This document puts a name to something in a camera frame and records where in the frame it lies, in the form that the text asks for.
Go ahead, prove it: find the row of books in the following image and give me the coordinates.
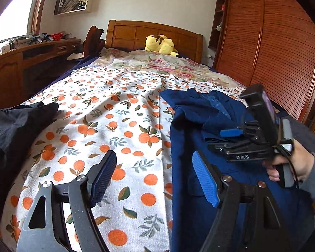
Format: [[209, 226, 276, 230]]
[[54, 0, 89, 14]]

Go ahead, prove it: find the navy bed sheet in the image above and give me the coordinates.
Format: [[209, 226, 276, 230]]
[[39, 55, 101, 93]]

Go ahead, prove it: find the window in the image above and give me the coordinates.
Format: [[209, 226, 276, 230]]
[[0, 0, 51, 45]]

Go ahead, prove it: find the person's right hand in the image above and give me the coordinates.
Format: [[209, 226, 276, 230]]
[[262, 139, 315, 183]]

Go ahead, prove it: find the wooden bed headboard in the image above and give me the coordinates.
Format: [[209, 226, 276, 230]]
[[105, 20, 204, 64]]

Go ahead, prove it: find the floral quilt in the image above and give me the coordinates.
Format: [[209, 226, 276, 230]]
[[94, 47, 242, 90]]

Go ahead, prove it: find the wooden chair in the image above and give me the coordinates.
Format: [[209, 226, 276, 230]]
[[82, 25, 106, 59]]

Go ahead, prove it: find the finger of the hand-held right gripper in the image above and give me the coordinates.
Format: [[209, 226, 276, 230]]
[[219, 122, 256, 147], [207, 140, 253, 155]]

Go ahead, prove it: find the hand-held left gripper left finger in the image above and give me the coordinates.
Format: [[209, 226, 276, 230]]
[[16, 150, 118, 252]]

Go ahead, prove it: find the black blue device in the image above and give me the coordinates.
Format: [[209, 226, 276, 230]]
[[28, 33, 55, 44]]

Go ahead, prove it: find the navy blue jacket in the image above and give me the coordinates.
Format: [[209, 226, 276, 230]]
[[160, 88, 315, 252]]

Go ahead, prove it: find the wooden louvered wardrobe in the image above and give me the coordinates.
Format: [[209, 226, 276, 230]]
[[207, 0, 315, 128]]

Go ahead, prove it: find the wooden desk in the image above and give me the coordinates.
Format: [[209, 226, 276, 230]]
[[0, 39, 85, 109]]

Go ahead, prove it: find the orange fruit print bedsheet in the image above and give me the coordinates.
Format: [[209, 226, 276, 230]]
[[0, 65, 248, 252]]

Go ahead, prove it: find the black garment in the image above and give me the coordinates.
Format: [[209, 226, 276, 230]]
[[0, 101, 60, 225]]

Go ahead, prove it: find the yellow plush toy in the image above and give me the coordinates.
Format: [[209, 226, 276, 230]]
[[144, 34, 180, 57]]

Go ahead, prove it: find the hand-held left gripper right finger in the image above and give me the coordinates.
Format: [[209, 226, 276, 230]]
[[192, 150, 315, 252]]

